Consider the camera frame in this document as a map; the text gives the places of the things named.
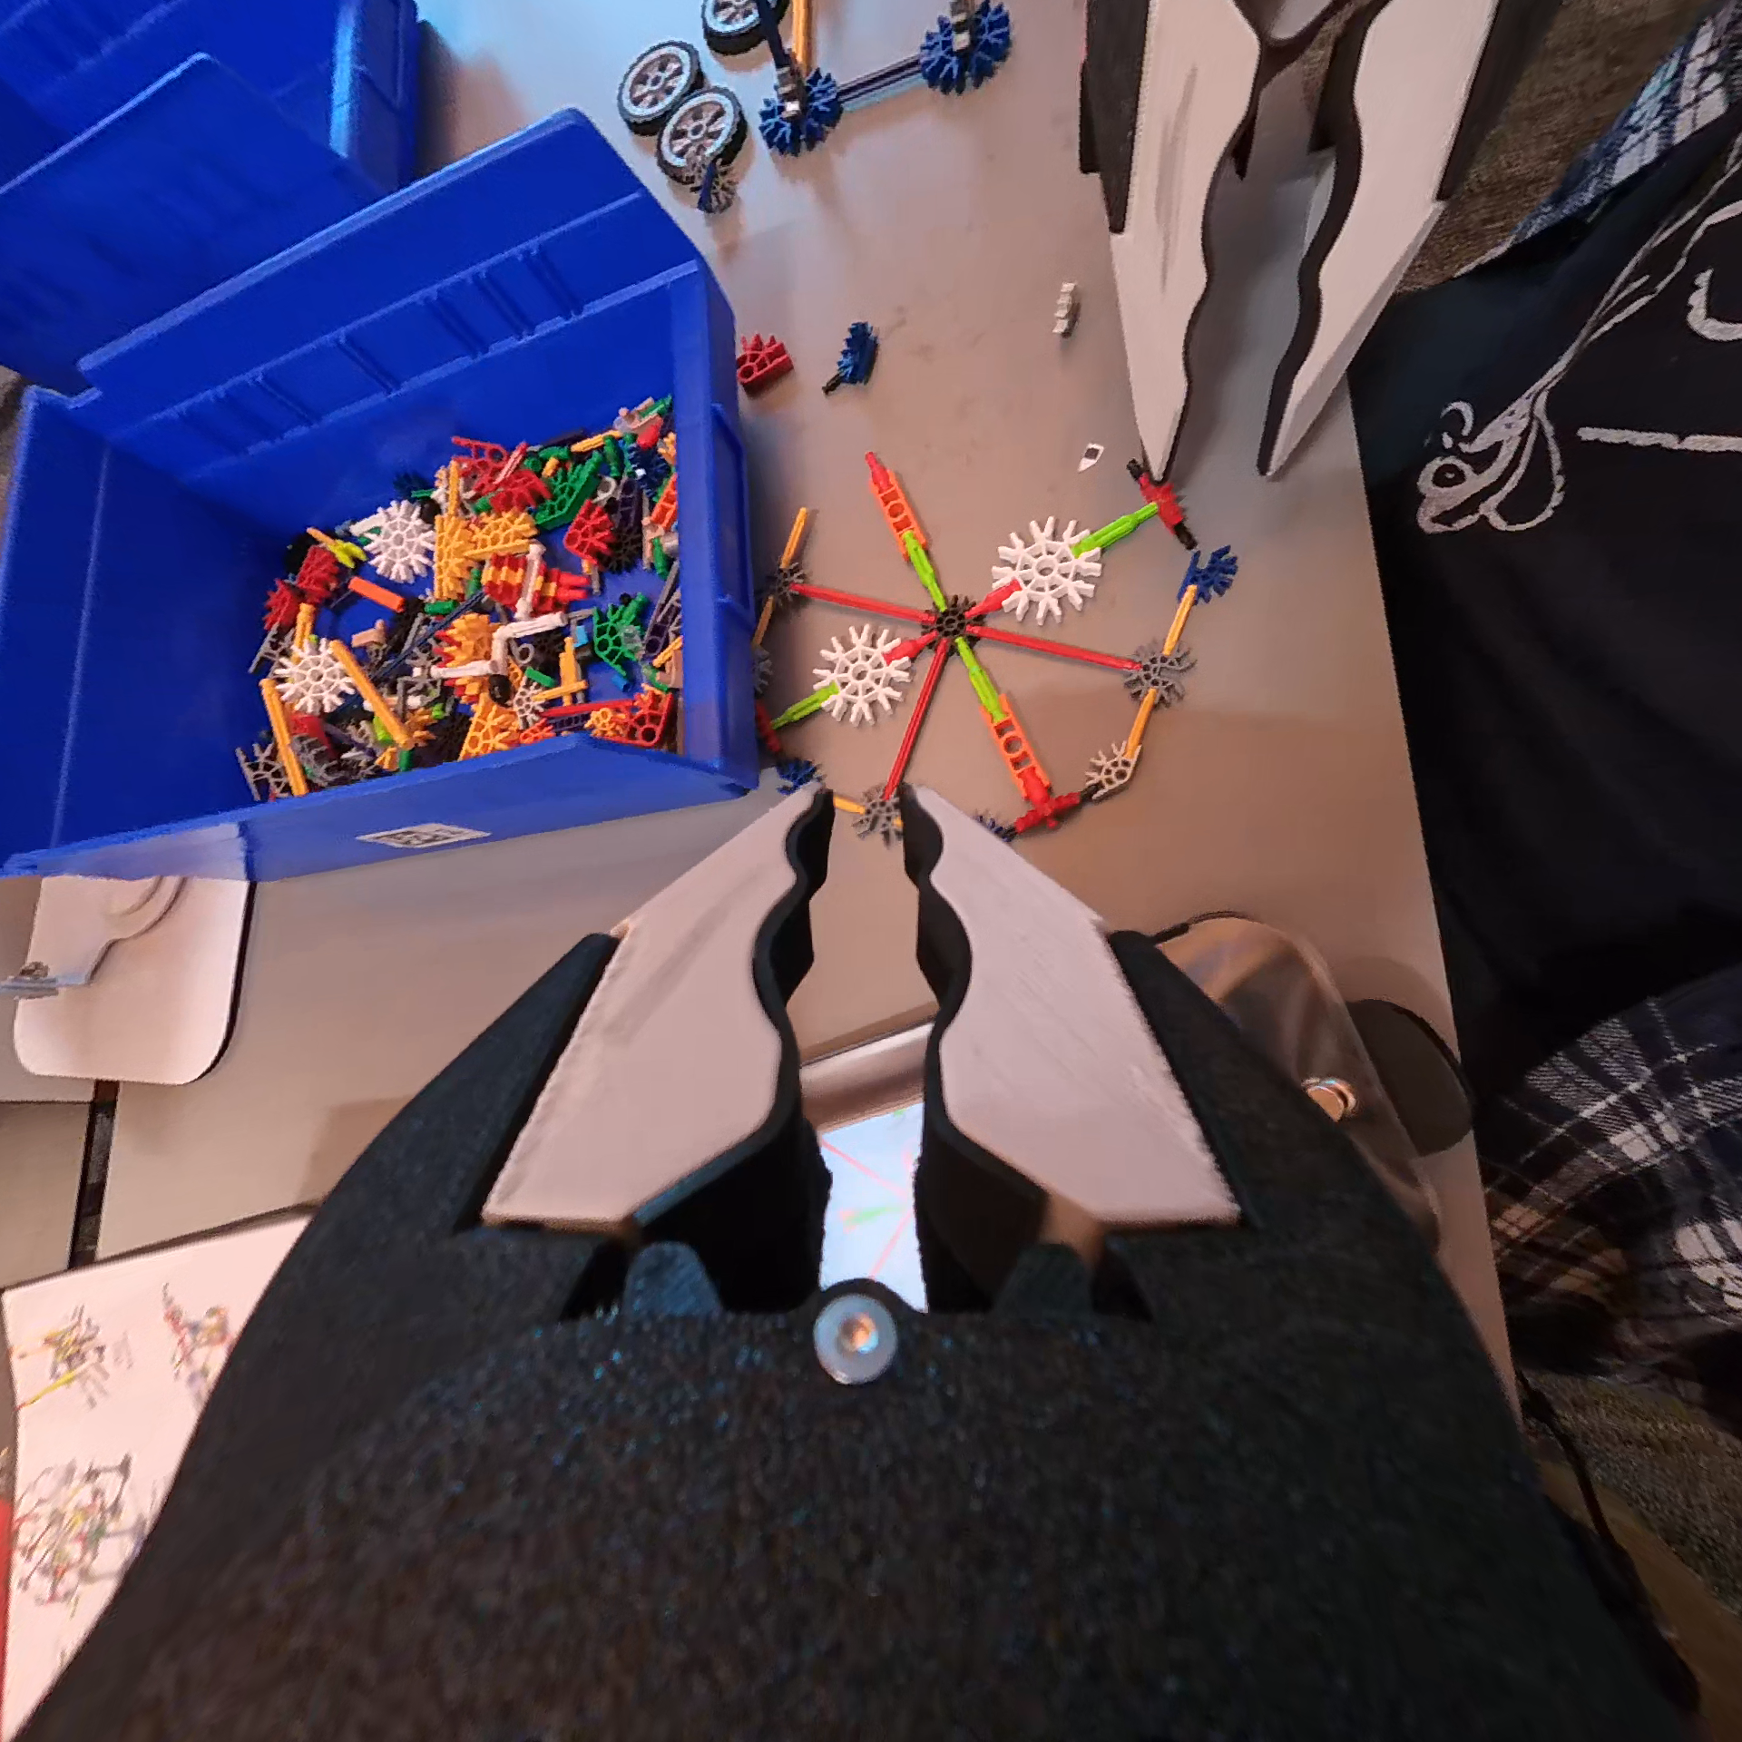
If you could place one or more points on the blue connector with black rod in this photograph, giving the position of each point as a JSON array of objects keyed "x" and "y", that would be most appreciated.
[{"x": 858, "y": 351}]

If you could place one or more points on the toy wheel pair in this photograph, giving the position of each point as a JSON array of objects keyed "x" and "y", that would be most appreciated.
[{"x": 679, "y": 115}]

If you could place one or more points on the instruction booklet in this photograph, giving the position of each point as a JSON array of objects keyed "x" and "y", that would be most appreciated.
[{"x": 122, "y": 1360}]

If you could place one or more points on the blue plastic storage bin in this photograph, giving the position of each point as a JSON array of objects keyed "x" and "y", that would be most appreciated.
[
  {"x": 136, "y": 613},
  {"x": 177, "y": 162}
]

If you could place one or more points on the blue snowflake connector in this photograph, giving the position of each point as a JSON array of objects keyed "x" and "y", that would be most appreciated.
[{"x": 1211, "y": 572}]

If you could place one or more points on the person's plaid shirt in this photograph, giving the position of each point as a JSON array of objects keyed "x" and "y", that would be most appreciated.
[{"x": 1606, "y": 1185}]

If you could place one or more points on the black rounded armrest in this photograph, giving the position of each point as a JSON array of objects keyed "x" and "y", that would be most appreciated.
[{"x": 1415, "y": 1075}]

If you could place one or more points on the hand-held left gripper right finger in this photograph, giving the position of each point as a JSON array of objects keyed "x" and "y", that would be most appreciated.
[{"x": 1076, "y": 1075}]

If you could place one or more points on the short black rod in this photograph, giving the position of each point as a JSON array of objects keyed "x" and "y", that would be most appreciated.
[{"x": 1186, "y": 531}]

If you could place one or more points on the smartphone in metal holder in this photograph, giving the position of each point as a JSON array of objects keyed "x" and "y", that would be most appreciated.
[{"x": 1266, "y": 980}]

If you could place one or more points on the red wedge connector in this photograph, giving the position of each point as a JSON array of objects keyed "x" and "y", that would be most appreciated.
[{"x": 763, "y": 365}]

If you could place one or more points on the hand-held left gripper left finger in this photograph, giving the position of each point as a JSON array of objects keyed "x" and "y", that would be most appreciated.
[{"x": 654, "y": 1075}]

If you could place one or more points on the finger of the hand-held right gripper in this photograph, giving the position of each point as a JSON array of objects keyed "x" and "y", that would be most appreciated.
[
  {"x": 1170, "y": 203},
  {"x": 1401, "y": 135}
]

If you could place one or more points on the spoked construction toy wheel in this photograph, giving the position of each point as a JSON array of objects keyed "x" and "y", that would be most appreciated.
[{"x": 949, "y": 622}]

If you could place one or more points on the pile of colourful toy pieces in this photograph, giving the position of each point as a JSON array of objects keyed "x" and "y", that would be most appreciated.
[{"x": 476, "y": 613}]

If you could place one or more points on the blue construction toy car frame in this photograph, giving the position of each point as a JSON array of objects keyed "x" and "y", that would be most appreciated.
[{"x": 804, "y": 110}]

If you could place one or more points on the white rounded sheet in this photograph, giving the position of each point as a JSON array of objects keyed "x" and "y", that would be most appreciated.
[{"x": 150, "y": 980}]

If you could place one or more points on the small white clip piece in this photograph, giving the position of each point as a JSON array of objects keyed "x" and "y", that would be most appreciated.
[{"x": 1065, "y": 309}]

